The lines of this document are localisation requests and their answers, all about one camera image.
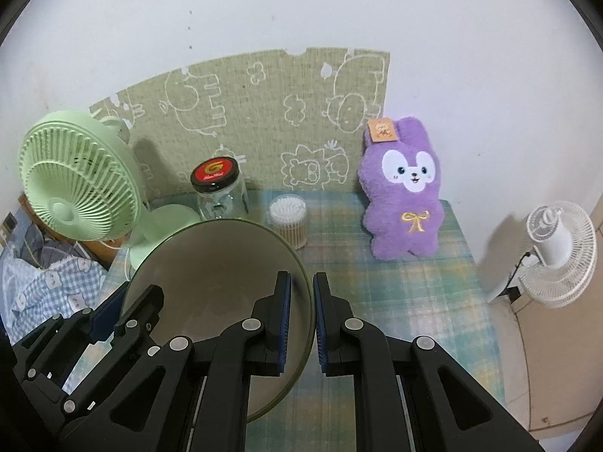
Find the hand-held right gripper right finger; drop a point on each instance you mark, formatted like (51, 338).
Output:
(320, 320)

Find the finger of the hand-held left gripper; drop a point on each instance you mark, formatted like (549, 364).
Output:
(106, 320)
(141, 310)

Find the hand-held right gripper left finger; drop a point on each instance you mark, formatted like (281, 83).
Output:
(284, 320)

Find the large dark-rimmed ceramic bowl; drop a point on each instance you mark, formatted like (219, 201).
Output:
(212, 268)

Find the blue checked printed blanket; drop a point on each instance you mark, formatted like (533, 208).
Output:
(47, 287)

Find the plaid tablecloth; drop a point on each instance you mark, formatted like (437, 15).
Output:
(391, 301)

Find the cotton swab container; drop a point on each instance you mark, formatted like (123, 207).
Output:
(288, 226)

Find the grey cloth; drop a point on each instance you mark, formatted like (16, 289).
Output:
(42, 249)

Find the purple plush toy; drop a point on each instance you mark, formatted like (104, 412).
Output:
(400, 216)

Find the glass jar with dark lid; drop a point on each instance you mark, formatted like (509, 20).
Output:
(219, 197)

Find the green desk fan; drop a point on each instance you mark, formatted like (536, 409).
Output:
(70, 183)

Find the white standing fan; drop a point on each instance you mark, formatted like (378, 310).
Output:
(556, 245)

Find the wall outlet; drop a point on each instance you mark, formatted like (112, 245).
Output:
(8, 224)

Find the green printed wall mat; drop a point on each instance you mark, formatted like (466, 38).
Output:
(264, 117)

